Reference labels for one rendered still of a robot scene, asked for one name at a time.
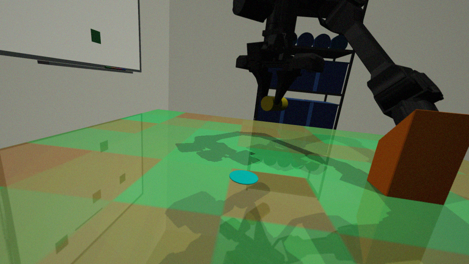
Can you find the yellow tall cylinder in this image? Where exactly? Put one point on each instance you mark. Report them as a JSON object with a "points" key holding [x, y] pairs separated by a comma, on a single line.
{"points": [[267, 104]]}

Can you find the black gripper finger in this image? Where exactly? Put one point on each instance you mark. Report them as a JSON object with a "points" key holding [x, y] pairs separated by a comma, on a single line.
{"points": [[285, 80], [263, 79]]}

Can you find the cyan circle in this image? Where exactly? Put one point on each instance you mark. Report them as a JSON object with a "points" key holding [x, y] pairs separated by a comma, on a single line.
{"points": [[243, 177]]}

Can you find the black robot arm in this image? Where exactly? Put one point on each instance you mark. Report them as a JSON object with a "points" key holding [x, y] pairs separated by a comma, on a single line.
{"points": [[398, 90]]}

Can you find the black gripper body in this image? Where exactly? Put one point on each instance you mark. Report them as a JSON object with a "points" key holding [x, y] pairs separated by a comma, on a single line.
{"points": [[311, 62]]}

